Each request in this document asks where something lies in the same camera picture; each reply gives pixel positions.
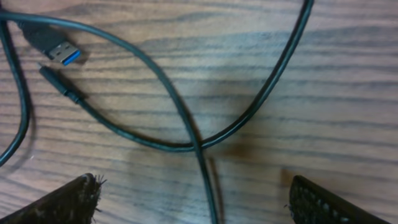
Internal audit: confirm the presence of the thick black USB cable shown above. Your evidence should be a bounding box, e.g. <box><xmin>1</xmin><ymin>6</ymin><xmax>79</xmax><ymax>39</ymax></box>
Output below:
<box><xmin>0</xmin><ymin>0</ymin><xmax>315</xmax><ymax>224</ymax></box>

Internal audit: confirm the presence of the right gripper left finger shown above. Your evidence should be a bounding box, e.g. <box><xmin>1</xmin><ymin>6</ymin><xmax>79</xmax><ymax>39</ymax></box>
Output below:
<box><xmin>1</xmin><ymin>173</ymin><xmax>103</xmax><ymax>224</ymax></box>

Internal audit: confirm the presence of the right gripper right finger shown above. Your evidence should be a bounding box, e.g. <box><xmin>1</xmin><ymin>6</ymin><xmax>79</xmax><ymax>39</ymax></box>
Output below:
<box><xmin>288</xmin><ymin>175</ymin><xmax>389</xmax><ymax>224</ymax></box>

